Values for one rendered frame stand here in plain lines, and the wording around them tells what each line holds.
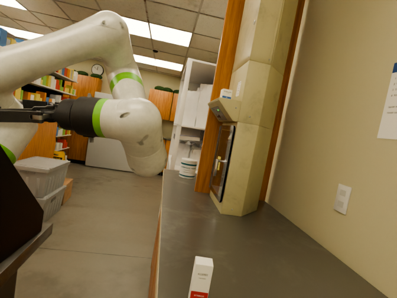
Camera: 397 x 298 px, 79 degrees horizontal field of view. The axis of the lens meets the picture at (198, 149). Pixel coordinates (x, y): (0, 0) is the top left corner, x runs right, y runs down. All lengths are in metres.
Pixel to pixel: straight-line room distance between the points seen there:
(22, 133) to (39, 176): 2.17
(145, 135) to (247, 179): 0.80
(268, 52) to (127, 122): 0.93
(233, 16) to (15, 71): 1.26
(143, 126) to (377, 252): 0.89
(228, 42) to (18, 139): 1.24
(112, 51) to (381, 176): 1.02
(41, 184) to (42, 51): 2.35
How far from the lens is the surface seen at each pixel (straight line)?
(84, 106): 0.59
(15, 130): 0.88
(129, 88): 0.83
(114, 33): 0.87
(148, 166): 0.62
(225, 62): 1.61
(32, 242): 0.88
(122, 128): 0.54
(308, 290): 0.86
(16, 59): 0.82
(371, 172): 1.10
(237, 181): 1.24
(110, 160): 6.24
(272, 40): 1.33
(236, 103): 1.20
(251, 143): 1.23
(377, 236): 1.08
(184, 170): 1.92
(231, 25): 1.69
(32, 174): 3.07
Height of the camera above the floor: 1.34
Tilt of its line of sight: 5 degrees down
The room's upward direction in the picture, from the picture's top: 10 degrees clockwise
